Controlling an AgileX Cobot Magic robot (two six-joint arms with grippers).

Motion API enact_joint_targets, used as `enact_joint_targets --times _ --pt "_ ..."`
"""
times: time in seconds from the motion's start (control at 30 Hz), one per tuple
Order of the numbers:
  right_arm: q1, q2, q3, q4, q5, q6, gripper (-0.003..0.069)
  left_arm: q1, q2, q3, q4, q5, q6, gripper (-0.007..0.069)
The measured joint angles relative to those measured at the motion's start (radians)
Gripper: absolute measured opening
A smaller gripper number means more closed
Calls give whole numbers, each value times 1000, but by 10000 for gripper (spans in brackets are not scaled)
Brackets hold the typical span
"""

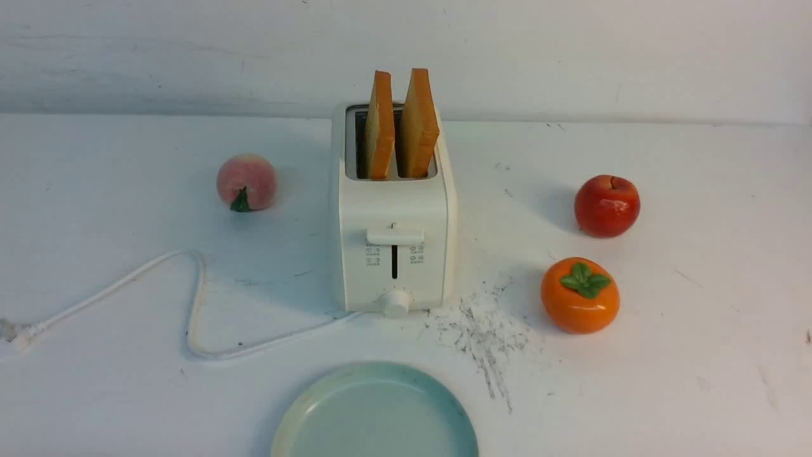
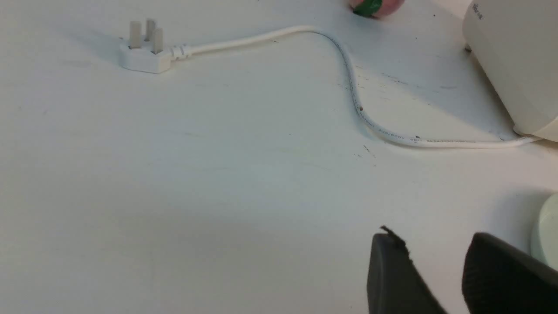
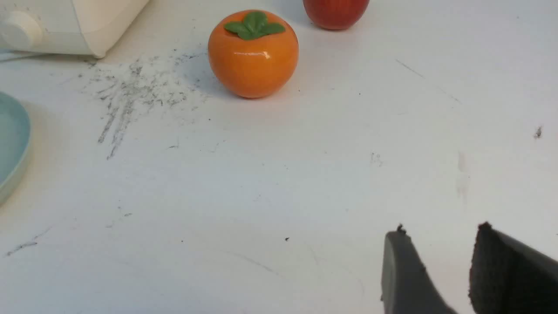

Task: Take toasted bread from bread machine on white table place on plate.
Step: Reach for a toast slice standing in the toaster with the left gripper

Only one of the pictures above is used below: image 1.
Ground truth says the light green round plate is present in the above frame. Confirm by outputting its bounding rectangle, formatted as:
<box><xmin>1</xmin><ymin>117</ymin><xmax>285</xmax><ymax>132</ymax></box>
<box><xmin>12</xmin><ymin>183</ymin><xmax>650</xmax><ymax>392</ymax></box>
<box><xmin>270</xmin><ymin>361</ymin><xmax>480</xmax><ymax>456</ymax></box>

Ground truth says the white two-slot toaster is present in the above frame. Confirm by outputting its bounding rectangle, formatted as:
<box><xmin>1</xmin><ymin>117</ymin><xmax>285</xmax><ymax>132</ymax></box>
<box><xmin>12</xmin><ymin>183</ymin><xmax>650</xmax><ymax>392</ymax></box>
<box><xmin>327</xmin><ymin>103</ymin><xmax>459</xmax><ymax>317</ymax></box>

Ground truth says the orange fake persimmon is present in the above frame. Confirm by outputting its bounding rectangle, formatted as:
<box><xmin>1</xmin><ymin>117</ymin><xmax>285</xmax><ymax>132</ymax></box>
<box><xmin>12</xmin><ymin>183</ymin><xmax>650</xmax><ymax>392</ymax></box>
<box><xmin>540</xmin><ymin>257</ymin><xmax>621</xmax><ymax>334</ymax></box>

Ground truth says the red fake apple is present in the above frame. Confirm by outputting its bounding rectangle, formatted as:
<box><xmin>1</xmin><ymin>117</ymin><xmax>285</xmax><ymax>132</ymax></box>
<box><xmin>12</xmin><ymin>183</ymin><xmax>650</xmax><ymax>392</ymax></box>
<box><xmin>574</xmin><ymin>175</ymin><xmax>641</xmax><ymax>238</ymax></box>

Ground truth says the white toaster power cord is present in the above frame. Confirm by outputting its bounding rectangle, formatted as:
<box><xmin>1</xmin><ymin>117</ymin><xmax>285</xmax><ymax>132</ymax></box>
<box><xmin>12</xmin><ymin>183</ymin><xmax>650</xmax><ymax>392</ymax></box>
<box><xmin>0</xmin><ymin>249</ymin><xmax>365</xmax><ymax>361</ymax></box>

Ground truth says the pink fake peach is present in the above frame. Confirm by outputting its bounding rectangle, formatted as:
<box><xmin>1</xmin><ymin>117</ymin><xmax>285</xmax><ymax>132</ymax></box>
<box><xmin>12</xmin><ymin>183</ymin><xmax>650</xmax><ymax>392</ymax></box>
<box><xmin>216</xmin><ymin>154</ymin><xmax>278</xmax><ymax>212</ymax></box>

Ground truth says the toast slice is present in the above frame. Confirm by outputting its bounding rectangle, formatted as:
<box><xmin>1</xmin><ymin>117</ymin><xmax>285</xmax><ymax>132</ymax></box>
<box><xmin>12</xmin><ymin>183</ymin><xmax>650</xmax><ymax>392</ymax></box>
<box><xmin>397</xmin><ymin>69</ymin><xmax>440</xmax><ymax>178</ymax></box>
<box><xmin>363</xmin><ymin>70</ymin><xmax>395</xmax><ymax>180</ymax></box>

